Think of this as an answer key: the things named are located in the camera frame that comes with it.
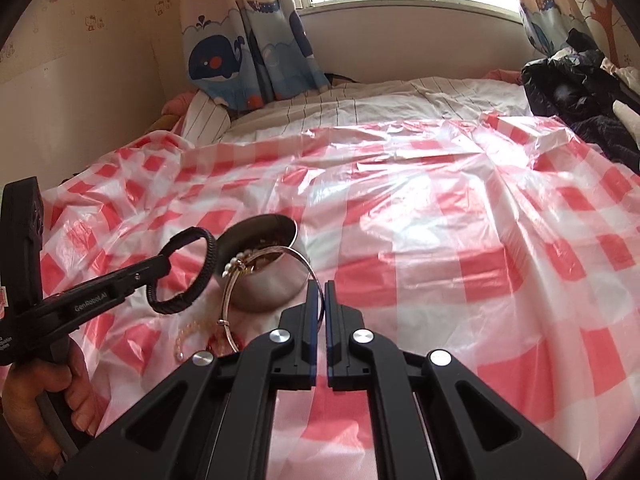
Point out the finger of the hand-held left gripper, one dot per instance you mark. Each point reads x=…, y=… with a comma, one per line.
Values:
x=145, y=275

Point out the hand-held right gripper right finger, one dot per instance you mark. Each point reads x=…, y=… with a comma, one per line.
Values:
x=332, y=320

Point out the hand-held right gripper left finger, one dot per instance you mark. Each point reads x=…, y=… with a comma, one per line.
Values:
x=313, y=300

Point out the round metal tin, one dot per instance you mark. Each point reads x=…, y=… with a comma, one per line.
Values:
x=270, y=285

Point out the silver bangle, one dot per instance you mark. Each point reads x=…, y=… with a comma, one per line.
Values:
x=227, y=295

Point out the person's left hand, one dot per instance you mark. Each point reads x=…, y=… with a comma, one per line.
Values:
x=90, y=390

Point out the red white checkered plastic sheet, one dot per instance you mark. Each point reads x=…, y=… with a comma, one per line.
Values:
x=425, y=235

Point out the striped pillow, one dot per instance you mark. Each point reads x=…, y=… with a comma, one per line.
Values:
x=205, y=115

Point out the pink cloth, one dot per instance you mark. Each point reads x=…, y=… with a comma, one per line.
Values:
x=500, y=74
x=175, y=105

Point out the striped bed sheet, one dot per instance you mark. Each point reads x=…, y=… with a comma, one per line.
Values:
x=375, y=100

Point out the whale print curtain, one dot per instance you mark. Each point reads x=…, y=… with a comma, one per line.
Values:
x=215, y=60

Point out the black plastic bag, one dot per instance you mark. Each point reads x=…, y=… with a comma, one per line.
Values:
x=555, y=85

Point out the dark clothes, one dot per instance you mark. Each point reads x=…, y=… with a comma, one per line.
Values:
x=605, y=135

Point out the beige cloth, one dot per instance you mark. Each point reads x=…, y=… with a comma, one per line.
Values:
x=627, y=115

